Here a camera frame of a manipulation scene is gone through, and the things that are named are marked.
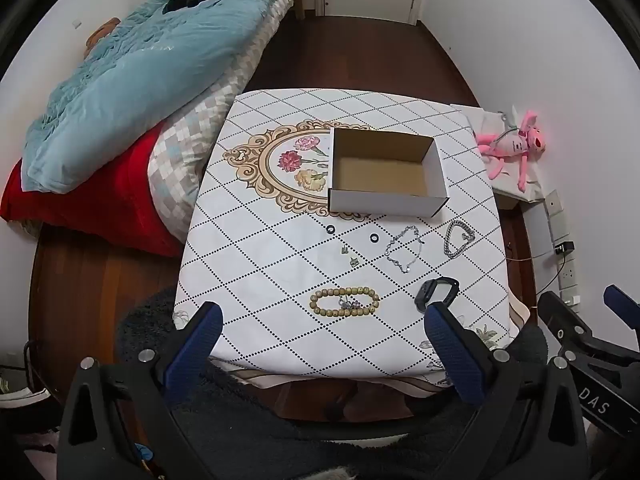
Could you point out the red blanket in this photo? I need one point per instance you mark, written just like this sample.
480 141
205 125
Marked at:
100 200

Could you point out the beige bed frame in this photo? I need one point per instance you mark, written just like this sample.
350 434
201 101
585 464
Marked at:
300 5

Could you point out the diamond pattern tablecloth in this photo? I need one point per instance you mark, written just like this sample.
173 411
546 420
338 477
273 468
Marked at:
280 270

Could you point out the small silver charm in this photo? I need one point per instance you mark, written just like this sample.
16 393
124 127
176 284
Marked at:
350 304

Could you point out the black fitness band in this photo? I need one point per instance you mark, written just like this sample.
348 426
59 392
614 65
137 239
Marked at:
425 292

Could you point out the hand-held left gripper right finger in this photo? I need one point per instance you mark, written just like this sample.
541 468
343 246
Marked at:
450 350

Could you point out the black charger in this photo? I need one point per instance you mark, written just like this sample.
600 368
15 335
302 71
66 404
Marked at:
564 249

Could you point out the pink plush toy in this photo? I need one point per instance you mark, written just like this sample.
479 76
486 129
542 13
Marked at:
515 142

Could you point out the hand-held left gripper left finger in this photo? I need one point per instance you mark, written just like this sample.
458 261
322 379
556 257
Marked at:
200 340

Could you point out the light blue quilt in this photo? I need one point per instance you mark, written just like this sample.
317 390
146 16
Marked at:
150 75

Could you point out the white cardboard box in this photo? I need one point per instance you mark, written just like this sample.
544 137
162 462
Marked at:
380 175

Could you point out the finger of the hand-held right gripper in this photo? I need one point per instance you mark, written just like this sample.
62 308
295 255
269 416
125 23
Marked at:
622 299
565 322

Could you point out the checkered bed sheet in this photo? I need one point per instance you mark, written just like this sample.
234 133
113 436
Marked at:
185 150

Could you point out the brown soft item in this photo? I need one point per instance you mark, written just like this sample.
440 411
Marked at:
102 32

